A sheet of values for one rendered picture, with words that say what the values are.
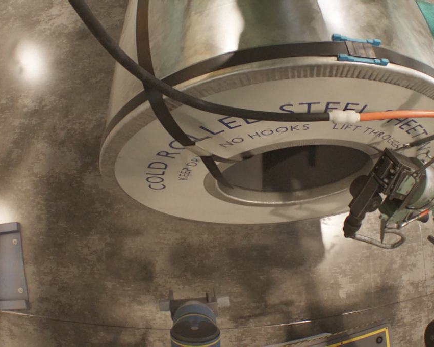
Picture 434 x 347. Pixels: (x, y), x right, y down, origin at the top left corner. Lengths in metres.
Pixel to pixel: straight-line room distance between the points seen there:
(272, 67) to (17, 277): 1.77
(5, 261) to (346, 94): 1.88
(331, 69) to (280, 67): 0.09
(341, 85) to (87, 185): 1.57
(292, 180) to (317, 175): 0.10
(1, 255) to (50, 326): 0.50
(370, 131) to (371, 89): 0.20
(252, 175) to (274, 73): 0.78
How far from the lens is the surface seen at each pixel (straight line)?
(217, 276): 1.85
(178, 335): 0.77
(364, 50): 0.69
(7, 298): 2.11
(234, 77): 0.66
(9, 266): 2.11
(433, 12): 3.77
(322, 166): 1.44
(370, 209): 1.03
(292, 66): 0.65
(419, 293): 2.25
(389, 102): 0.82
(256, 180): 1.40
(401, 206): 1.06
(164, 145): 0.90
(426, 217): 1.31
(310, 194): 1.42
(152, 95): 0.73
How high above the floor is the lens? 1.83
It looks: 67 degrees down
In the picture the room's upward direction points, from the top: 11 degrees clockwise
